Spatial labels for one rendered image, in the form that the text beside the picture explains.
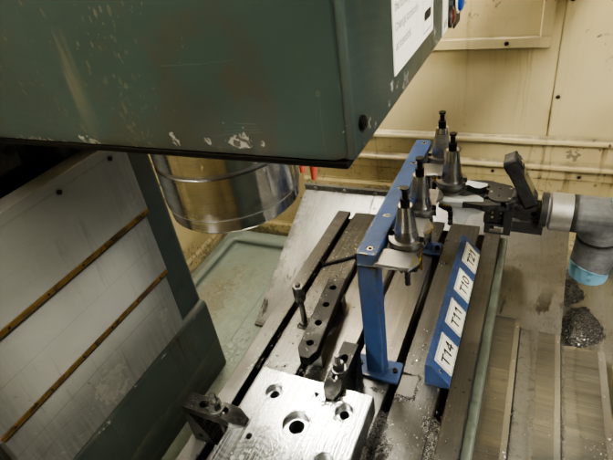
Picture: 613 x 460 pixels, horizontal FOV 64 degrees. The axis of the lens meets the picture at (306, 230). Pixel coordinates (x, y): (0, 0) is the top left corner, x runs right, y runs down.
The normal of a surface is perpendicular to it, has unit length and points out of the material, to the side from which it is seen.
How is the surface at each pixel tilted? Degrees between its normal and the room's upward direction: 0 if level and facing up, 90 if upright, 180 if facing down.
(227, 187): 90
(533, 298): 24
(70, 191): 92
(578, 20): 91
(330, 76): 90
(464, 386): 0
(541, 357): 8
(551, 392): 8
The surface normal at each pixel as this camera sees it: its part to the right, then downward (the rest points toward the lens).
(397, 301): -0.14, -0.82
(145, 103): -0.40, 0.56
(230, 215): 0.12, 0.55
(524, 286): -0.29, -0.52
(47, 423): 0.91, 0.13
